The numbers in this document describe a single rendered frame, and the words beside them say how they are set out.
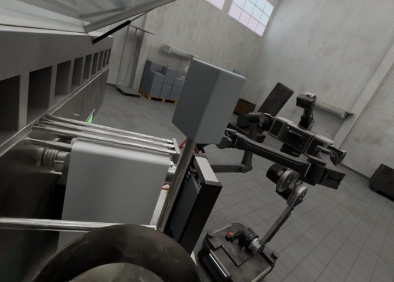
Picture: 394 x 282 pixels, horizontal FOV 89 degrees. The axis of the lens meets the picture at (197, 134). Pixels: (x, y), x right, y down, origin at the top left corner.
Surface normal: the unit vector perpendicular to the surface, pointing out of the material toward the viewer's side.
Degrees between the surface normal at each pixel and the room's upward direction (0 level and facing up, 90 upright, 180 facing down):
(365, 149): 90
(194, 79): 90
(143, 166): 90
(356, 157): 90
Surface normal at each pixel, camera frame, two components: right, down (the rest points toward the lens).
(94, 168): 0.23, 0.41
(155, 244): -0.18, 0.29
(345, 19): -0.74, -0.03
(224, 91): 0.50, 0.46
